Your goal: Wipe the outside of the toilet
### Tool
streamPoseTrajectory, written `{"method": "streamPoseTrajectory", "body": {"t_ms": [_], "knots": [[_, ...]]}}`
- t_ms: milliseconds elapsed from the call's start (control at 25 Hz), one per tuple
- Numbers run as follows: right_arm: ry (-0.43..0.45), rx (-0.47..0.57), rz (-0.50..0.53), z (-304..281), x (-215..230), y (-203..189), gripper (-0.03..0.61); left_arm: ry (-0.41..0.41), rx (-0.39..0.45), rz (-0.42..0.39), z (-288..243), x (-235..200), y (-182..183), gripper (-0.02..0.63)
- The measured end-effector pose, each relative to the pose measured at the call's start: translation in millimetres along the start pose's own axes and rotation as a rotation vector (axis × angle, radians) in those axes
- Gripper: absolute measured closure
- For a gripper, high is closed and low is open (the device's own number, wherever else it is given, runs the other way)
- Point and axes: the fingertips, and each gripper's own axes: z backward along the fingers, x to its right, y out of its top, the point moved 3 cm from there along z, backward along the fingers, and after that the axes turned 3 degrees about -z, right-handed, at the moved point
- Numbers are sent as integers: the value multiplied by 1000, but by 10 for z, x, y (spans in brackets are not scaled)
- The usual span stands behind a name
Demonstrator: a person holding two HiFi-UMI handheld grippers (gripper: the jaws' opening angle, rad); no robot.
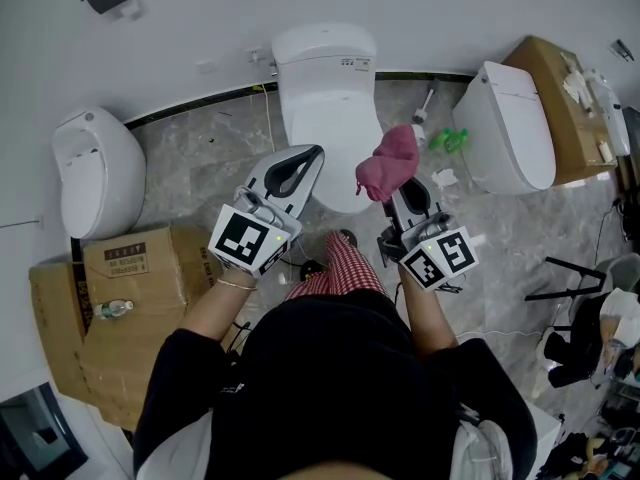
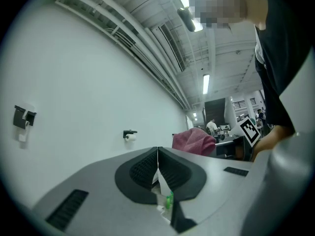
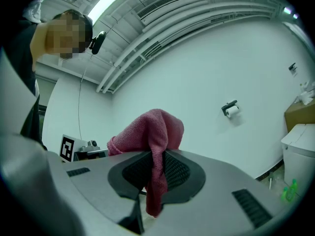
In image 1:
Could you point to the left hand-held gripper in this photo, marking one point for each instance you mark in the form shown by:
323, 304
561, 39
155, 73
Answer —
240, 238

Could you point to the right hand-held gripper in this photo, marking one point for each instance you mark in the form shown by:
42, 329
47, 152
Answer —
440, 258

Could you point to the pink cloth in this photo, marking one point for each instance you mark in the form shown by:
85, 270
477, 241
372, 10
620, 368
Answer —
395, 163

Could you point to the white tank toilet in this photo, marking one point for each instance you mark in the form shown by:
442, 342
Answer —
325, 103

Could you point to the person's left forearm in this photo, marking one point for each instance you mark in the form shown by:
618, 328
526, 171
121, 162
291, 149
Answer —
215, 308

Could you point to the person's right forearm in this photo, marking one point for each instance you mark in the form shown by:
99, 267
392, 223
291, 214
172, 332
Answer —
427, 323

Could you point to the white toilet brush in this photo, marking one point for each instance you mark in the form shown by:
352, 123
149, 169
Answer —
420, 114

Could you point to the white tankless smart toilet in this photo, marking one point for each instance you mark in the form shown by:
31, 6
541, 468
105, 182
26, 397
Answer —
505, 133

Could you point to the white egg-shaped toilet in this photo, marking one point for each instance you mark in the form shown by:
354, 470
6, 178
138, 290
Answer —
95, 178

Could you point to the crumpled white tissue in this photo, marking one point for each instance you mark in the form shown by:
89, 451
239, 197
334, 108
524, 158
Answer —
445, 178

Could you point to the person's black shoe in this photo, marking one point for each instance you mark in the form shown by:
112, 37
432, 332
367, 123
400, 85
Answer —
349, 237
312, 268

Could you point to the green bottle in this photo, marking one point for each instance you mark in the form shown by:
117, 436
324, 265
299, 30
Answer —
439, 140
457, 141

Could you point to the person's red checked trousers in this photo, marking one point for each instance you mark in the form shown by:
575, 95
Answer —
345, 273

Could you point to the labelled cardboard box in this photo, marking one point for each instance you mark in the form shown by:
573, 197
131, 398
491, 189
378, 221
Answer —
150, 278

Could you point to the tall brown cardboard box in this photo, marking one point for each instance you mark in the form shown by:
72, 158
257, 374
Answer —
555, 108

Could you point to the small white roll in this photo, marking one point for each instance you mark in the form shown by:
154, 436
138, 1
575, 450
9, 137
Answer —
606, 152

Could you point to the person's black top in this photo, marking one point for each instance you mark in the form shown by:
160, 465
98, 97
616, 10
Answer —
325, 393

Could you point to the white gloves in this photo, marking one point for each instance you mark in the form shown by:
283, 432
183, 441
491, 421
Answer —
575, 85

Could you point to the clear plastic water bottle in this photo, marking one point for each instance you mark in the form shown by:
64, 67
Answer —
112, 309

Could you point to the grey chair with black legs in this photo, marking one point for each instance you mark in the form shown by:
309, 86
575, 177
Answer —
625, 273

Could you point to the black paper holder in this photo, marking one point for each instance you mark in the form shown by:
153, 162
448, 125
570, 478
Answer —
621, 50

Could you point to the white counter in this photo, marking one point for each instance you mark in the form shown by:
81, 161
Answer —
542, 443

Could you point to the cardboard box with black band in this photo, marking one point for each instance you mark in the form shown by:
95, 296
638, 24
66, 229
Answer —
55, 328

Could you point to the cluttered equipment shelf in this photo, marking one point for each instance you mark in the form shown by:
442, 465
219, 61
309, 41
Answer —
590, 458

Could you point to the black framed glass cabinet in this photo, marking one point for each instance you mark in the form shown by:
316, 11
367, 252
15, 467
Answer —
35, 438

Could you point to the wall water valve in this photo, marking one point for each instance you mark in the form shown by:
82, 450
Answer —
255, 57

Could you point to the white wall socket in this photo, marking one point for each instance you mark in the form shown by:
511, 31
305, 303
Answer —
205, 66

